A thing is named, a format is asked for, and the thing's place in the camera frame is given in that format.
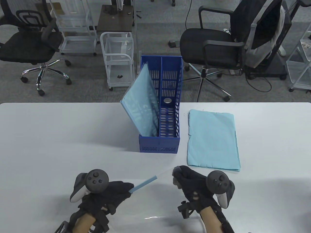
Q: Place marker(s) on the small white mesh cart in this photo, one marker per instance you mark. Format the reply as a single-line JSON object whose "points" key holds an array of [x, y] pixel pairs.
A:
{"points": [[116, 72]]}

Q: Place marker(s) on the cardboard box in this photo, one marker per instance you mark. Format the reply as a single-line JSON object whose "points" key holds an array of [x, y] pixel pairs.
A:
{"points": [[57, 6]]}

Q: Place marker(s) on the person's right hand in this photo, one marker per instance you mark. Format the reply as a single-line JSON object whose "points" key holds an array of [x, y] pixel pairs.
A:
{"points": [[192, 182]]}

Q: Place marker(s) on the black rolling stand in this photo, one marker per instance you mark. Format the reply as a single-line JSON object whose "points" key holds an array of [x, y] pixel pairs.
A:
{"points": [[274, 69]]}

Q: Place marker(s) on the brown side table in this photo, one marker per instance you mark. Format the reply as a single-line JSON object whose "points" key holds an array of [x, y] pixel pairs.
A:
{"points": [[114, 21]]}

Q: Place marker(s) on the clear plastic file folder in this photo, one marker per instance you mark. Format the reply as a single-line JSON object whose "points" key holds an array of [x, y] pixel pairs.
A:
{"points": [[155, 206], [143, 104]]}

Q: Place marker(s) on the black and white controller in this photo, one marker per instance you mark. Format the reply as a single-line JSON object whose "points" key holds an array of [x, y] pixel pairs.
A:
{"points": [[97, 180], [217, 182]]}

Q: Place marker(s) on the blue plastic file rack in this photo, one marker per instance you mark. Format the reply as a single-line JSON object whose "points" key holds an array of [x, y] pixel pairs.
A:
{"points": [[170, 72]]}

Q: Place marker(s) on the stack of light blue papers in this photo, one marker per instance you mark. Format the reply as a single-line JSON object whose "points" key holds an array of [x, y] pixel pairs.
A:
{"points": [[144, 97], [213, 140]]}

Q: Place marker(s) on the person's left hand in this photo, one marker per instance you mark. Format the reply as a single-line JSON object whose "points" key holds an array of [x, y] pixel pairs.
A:
{"points": [[109, 196]]}

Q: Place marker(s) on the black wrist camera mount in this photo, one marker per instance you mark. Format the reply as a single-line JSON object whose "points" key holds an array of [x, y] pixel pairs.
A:
{"points": [[185, 210], [102, 222]]}

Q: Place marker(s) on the person's left forearm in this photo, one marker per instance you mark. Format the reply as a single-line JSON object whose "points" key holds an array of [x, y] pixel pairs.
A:
{"points": [[83, 224]]}

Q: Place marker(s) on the white three-tier cart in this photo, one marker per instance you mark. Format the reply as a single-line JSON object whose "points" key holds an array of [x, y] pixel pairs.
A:
{"points": [[77, 43]]}

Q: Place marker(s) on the person's right forearm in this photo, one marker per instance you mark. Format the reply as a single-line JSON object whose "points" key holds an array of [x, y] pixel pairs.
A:
{"points": [[211, 223]]}

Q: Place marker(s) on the white object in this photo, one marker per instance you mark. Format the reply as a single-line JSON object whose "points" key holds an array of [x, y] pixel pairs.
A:
{"points": [[282, 51]]}

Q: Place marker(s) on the black mesh-back office chair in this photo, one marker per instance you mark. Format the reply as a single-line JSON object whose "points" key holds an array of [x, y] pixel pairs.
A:
{"points": [[24, 46]]}

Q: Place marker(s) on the grey metal pole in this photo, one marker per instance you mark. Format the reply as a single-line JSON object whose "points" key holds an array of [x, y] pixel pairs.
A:
{"points": [[136, 36]]}

